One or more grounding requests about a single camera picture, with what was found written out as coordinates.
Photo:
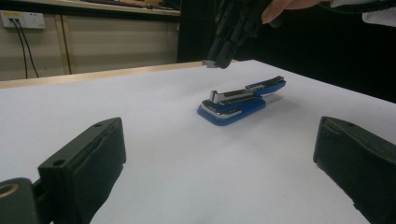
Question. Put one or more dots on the grey staple strip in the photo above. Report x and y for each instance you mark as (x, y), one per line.
(209, 64)

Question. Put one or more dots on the white wall socket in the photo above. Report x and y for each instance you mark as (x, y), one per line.
(28, 20)

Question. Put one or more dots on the beige cabinet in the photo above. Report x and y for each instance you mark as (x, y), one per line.
(118, 40)

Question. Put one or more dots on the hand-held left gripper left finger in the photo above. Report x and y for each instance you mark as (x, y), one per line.
(84, 165)

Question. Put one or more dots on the blue stapler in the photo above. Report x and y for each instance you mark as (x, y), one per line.
(232, 109)

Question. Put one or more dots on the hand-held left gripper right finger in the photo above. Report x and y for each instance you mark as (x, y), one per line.
(361, 161)

